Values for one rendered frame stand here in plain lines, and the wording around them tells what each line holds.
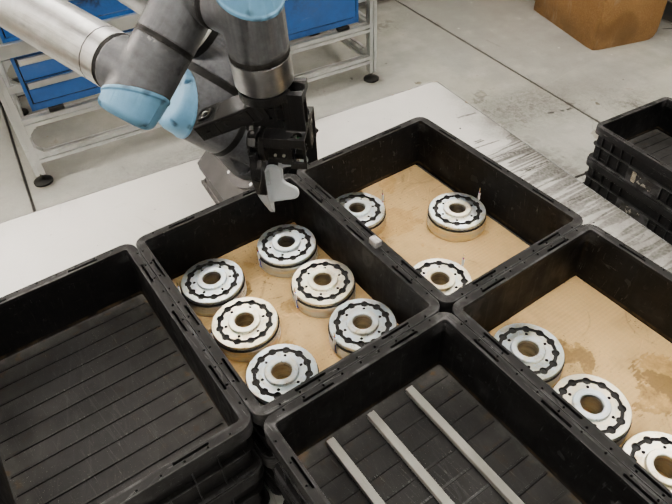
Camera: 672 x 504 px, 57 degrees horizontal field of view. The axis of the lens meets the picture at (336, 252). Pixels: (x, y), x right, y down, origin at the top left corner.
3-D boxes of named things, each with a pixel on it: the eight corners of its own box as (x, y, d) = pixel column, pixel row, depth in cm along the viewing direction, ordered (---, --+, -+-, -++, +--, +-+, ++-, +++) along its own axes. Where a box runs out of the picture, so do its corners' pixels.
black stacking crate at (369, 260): (151, 291, 106) (134, 243, 98) (297, 222, 117) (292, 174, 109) (269, 467, 82) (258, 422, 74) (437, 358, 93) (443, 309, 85)
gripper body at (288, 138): (307, 175, 84) (298, 104, 75) (247, 170, 85) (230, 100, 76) (317, 137, 89) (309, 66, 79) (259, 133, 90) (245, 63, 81)
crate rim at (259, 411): (135, 251, 99) (131, 240, 97) (293, 181, 111) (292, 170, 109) (259, 432, 75) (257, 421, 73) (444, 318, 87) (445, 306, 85)
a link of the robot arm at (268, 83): (221, 70, 73) (238, 31, 78) (229, 102, 76) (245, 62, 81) (283, 73, 72) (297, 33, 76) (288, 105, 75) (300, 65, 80)
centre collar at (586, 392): (563, 403, 81) (564, 401, 81) (586, 383, 83) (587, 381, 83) (595, 429, 78) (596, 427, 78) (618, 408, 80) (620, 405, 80)
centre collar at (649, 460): (634, 461, 75) (636, 458, 75) (664, 443, 77) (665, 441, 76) (667, 496, 72) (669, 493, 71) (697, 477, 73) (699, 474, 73)
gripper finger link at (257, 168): (264, 200, 87) (258, 145, 81) (254, 200, 87) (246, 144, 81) (272, 182, 90) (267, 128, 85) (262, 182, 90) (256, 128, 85)
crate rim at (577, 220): (584, 231, 98) (588, 220, 97) (444, 318, 87) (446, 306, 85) (420, 124, 123) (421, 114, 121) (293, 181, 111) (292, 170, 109)
